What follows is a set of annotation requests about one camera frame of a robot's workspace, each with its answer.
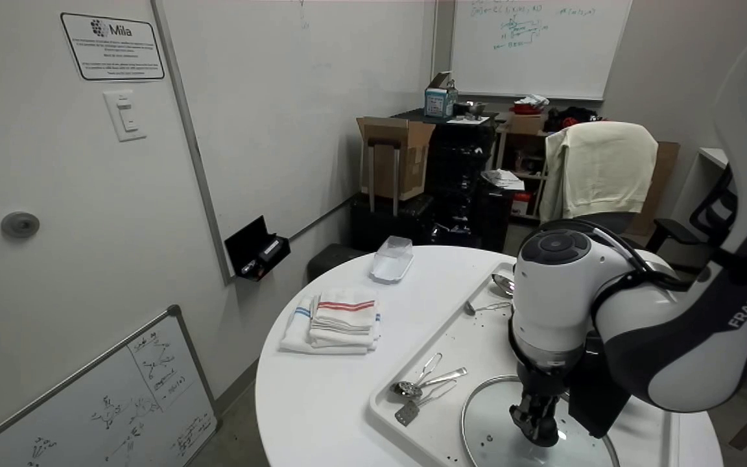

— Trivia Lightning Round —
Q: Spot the large wall whiteboard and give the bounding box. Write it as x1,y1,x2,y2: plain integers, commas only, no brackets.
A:
148,0,440,282

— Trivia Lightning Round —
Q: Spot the brown cardboard box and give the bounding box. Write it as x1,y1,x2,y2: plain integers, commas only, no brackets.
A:
354,114,439,204

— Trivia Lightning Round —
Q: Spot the blue tissue box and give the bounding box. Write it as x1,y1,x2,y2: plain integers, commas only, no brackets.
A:
421,73,458,121

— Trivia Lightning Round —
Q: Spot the white rectangular tray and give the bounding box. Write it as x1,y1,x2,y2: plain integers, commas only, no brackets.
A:
365,261,683,467

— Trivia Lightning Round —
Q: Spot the cream cloth on chair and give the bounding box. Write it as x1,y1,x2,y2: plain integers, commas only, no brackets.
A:
536,120,661,225

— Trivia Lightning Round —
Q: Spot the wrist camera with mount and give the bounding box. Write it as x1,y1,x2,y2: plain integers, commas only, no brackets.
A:
566,343,632,441

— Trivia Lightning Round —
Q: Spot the glass lid with black knob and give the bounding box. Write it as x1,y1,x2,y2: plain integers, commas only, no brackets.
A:
458,374,623,467

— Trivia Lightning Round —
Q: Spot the clear plastic lidded container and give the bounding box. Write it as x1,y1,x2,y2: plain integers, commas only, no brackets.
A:
369,232,417,284

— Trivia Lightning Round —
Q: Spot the black shelf unit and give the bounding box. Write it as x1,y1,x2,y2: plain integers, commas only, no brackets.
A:
424,114,502,255

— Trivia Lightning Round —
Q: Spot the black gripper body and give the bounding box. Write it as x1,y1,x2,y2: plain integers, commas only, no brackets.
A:
510,340,581,409

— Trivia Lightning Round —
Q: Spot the folded white striped cloth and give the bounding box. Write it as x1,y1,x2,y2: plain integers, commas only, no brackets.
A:
277,292,384,358

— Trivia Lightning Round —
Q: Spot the small whiteboard leaning on wall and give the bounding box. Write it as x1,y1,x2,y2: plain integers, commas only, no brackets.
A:
0,303,220,467

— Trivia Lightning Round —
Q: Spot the round grey wall stopper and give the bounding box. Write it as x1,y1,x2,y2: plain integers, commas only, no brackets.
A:
0,209,45,242

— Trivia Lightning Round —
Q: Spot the whiteboard with green writing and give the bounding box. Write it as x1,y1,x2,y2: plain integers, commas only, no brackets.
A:
448,0,637,103

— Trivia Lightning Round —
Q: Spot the white wall sign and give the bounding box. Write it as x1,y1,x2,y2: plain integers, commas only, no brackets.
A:
57,11,169,83

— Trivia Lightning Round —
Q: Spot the white light switch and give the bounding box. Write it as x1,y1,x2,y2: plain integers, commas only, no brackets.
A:
102,88,148,146

